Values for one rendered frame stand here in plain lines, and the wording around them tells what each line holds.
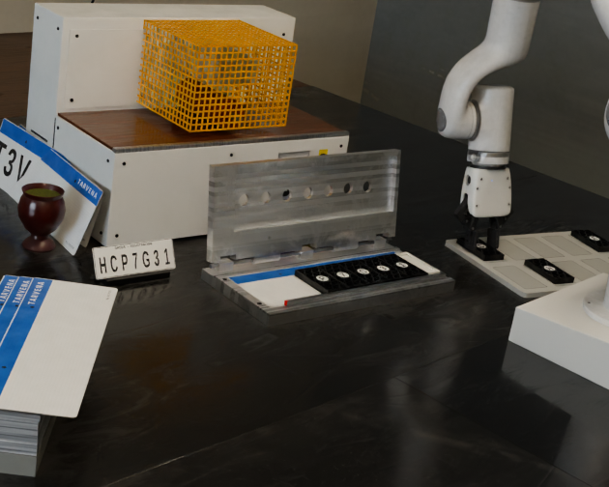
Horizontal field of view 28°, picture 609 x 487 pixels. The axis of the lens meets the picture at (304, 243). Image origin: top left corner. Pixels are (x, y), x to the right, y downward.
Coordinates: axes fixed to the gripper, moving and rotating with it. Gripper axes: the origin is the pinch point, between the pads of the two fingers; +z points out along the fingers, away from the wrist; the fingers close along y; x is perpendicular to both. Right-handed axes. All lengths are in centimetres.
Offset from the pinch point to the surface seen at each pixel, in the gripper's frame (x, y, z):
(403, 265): -8.1, -25.2, 2.0
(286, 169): -0.6, -47.2, -15.8
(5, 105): 104, -68, -18
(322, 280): -11.7, -45.3, 2.8
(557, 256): -4.7, 16.5, 3.6
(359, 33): 226, 113, -37
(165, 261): 2, -70, 1
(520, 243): 2.6, 12.6, 2.1
